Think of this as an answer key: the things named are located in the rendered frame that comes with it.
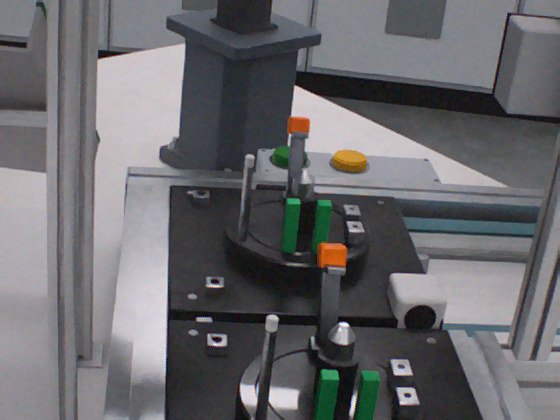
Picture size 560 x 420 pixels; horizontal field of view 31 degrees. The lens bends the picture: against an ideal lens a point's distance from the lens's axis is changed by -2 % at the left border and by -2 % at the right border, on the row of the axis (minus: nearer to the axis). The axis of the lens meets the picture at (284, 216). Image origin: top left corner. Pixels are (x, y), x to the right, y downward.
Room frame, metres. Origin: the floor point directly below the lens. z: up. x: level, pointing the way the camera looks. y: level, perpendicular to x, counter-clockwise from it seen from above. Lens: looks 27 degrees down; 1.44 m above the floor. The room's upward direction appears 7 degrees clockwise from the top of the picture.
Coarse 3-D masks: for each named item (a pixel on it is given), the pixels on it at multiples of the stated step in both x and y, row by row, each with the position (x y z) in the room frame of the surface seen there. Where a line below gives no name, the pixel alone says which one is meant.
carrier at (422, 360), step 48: (192, 336) 0.68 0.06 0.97; (240, 336) 0.69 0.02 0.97; (288, 336) 0.70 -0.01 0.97; (336, 336) 0.59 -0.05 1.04; (384, 336) 0.71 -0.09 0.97; (432, 336) 0.72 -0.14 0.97; (192, 384) 0.62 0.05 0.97; (240, 384) 0.60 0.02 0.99; (288, 384) 0.60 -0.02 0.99; (336, 384) 0.55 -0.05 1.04; (384, 384) 0.62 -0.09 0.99; (432, 384) 0.65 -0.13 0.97
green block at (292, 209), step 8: (288, 200) 0.81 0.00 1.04; (296, 200) 0.81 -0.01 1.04; (288, 208) 0.80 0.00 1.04; (296, 208) 0.80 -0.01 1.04; (288, 216) 0.80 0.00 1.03; (296, 216) 0.80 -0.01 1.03; (288, 224) 0.80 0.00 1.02; (296, 224) 0.80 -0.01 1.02; (288, 232) 0.80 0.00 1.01; (296, 232) 0.80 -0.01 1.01; (288, 240) 0.80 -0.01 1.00; (288, 248) 0.80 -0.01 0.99
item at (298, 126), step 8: (288, 120) 0.93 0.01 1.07; (296, 120) 0.92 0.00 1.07; (304, 120) 0.92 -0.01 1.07; (288, 128) 0.92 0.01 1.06; (296, 128) 0.91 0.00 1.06; (304, 128) 0.92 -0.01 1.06; (296, 136) 0.90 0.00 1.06; (304, 136) 0.90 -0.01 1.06; (296, 144) 0.91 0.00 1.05; (304, 144) 0.92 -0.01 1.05; (296, 152) 0.91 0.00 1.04; (296, 160) 0.91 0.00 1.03; (288, 168) 0.91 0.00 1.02; (296, 168) 0.91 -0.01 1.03; (288, 176) 0.91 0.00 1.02; (288, 184) 0.90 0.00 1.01
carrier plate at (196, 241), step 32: (192, 192) 0.94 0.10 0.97; (224, 192) 0.95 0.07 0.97; (256, 192) 0.96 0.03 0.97; (192, 224) 0.87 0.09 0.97; (224, 224) 0.88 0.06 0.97; (384, 224) 0.92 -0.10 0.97; (192, 256) 0.81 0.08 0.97; (224, 256) 0.81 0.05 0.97; (384, 256) 0.85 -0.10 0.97; (416, 256) 0.86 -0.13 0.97; (192, 288) 0.75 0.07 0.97; (224, 288) 0.76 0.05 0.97; (256, 288) 0.77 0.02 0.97; (288, 288) 0.77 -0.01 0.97; (352, 288) 0.78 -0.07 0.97; (384, 288) 0.79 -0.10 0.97; (192, 320) 0.72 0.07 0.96; (224, 320) 0.72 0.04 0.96; (256, 320) 0.73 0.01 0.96; (288, 320) 0.73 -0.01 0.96; (352, 320) 0.74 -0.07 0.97; (384, 320) 0.74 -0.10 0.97
